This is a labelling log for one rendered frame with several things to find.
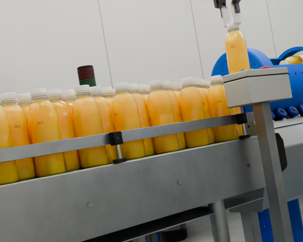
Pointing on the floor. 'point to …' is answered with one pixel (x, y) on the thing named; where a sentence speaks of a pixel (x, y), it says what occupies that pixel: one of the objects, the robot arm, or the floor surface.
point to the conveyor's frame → (132, 196)
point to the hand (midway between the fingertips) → (231, 16)
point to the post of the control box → (272, 172)
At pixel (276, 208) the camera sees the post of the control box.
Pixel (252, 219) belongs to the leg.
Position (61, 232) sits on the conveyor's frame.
